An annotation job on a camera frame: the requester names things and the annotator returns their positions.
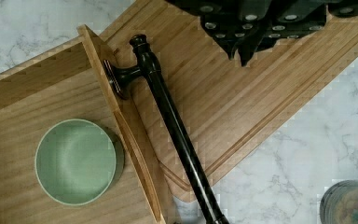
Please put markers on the bamboo cutting board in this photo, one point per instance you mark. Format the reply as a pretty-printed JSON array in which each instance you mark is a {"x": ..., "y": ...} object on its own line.
[{"x": 229, "y": 109}]

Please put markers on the green bowl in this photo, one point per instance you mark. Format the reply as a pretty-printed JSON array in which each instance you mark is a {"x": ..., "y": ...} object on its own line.
[{"x": 77, "y": 161}]

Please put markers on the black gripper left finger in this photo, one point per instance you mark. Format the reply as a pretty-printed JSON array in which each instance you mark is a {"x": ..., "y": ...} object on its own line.
[{"x": 235, "y": 25}]

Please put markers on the wooden drawer with black handle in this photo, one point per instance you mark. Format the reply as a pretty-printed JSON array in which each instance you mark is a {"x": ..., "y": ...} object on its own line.
[{"x": 68, "y": 83}]

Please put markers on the glass jar with contents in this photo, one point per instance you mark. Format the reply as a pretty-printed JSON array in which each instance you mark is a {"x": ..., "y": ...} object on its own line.
[{"x": 339, "y": 205}]

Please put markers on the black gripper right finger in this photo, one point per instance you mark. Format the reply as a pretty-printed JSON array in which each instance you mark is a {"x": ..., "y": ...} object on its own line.
[{"x": 275, "y": 19}]

